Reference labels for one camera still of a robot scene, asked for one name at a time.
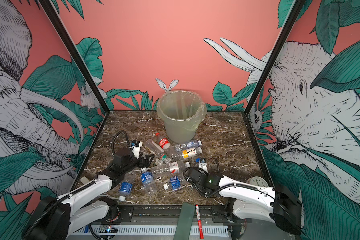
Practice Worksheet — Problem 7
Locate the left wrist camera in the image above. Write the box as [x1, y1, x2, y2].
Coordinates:
[130, 140, 143, 159]

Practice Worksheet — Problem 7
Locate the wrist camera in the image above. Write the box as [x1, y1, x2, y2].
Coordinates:
[196, 158, 208, 173]
[130, 140, 143, 159]

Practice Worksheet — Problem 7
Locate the red white label water bottle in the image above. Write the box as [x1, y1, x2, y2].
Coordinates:
[151, 162, 190, 178]

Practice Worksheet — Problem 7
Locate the green tape strip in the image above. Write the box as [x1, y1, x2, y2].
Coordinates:
[173, 203, 196, 240]

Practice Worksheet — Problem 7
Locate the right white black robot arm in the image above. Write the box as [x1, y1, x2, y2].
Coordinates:
[183, 167, 303, 236]

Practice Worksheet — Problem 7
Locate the red label cola bottle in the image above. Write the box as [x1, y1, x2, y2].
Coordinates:
[155, 133, 171, 150]

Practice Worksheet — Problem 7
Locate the yellow white label bottle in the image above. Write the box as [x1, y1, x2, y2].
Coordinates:
[181, 147, 203, 160]

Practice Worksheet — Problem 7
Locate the white round clock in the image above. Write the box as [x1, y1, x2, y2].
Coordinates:
[246, 177, 269, 188]

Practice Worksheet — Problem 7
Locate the translucent green bin liner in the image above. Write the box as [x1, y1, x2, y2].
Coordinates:
[156, 89, 208, 133]

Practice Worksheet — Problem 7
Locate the red marker pen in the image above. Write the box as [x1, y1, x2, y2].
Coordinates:
[195, 205, 204, 240]

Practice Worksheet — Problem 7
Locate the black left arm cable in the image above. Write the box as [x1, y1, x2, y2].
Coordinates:
[111, 130, 132, 156]

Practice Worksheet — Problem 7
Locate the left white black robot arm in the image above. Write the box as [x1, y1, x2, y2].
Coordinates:
[22, 148, 155, 240]

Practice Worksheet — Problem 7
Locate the green label clear bottle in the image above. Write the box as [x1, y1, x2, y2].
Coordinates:
[155, 154, 172, 166]

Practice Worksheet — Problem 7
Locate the grey mesh waste bin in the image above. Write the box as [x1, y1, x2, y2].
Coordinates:
[157, 90, 205, 144]

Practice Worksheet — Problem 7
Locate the large clear square bottle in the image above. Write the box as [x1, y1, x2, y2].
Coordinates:
[145, 139, 165, 158]

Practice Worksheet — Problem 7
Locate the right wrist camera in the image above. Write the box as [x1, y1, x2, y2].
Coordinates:
[196, 158, 208, 173]

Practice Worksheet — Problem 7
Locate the blue label crushed bottle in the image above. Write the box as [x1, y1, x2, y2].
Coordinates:
[163, 175, 186, 191]

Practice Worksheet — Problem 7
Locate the blue label bottle white cap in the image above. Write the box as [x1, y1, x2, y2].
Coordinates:
[141, 168, 157, 195]

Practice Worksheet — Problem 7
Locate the clear bottle white cap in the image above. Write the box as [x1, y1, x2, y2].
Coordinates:
[174, 140, 202, 152]

